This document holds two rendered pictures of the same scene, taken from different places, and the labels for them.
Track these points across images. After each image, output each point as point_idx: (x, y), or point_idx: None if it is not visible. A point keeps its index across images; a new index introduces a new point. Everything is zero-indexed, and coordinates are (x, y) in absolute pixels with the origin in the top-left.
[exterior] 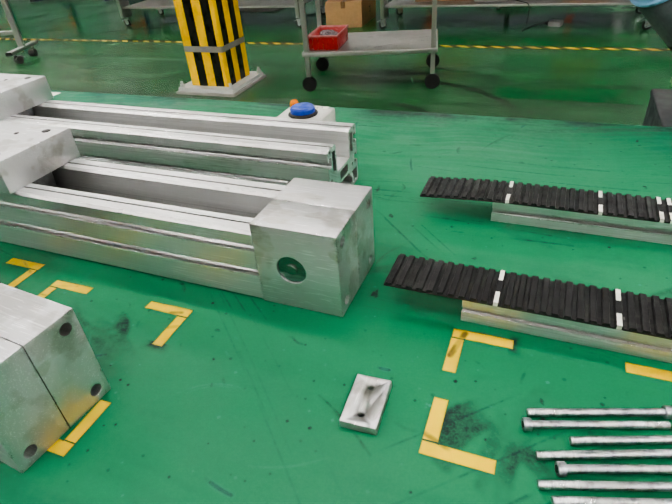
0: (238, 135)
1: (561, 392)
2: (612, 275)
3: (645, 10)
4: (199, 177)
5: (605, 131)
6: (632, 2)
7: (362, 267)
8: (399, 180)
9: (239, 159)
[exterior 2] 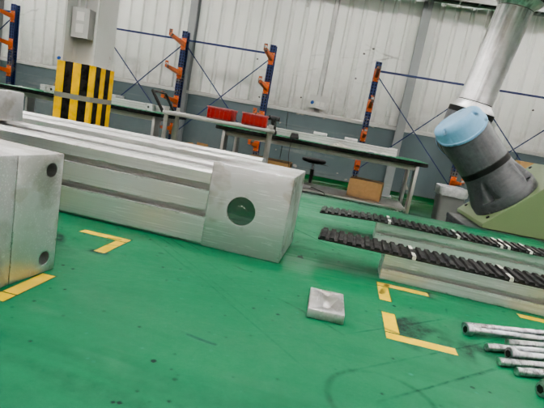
0: (170, 143)
1: (481, 320)
2: None
3: (449, 149)
4: (147, 147)
5: (429, 220)
6: (441, 143)
7: (290, 235)
8: None
9: None
